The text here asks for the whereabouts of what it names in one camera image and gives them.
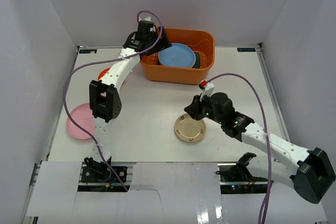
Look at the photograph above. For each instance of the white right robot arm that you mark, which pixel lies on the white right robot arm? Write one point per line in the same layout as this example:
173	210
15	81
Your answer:
308	172

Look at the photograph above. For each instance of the orange round plate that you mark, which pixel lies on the orange round plate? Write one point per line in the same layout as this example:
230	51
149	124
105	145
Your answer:
103	73

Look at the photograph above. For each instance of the orange plastic bin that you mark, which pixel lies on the orange plastic bin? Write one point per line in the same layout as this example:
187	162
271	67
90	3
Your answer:
197	40

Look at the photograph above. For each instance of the blue bear plate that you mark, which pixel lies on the blue bear plate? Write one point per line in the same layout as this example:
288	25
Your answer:
178	55

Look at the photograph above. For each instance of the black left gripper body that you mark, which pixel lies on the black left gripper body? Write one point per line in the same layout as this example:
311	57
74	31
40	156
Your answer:
159	42

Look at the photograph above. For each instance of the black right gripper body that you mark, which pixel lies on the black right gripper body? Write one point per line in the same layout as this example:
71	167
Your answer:
211	115

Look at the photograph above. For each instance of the small cream patterned plate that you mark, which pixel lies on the small cream patterned plate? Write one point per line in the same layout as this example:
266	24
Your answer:
189	130

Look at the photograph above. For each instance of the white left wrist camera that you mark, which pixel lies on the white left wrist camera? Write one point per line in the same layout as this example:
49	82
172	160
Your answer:
145	22

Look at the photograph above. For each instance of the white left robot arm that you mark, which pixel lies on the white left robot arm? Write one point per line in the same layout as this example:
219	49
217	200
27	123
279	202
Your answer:
104	98

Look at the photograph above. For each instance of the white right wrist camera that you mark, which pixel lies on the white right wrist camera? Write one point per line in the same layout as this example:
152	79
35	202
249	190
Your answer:
207	89

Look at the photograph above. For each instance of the teal square plate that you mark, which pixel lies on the teal square plate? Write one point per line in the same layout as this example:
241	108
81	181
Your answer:
200	60

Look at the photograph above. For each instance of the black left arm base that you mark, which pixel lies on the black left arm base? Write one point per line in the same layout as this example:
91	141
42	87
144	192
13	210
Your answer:
97	177

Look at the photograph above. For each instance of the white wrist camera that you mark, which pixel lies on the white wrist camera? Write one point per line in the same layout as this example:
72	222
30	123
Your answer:
207	89
145	22

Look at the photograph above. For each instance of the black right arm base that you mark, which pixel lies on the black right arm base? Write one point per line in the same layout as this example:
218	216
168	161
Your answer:
234	178

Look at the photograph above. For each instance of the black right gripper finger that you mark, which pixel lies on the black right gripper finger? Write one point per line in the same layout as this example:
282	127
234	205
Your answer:
201	106
193	111

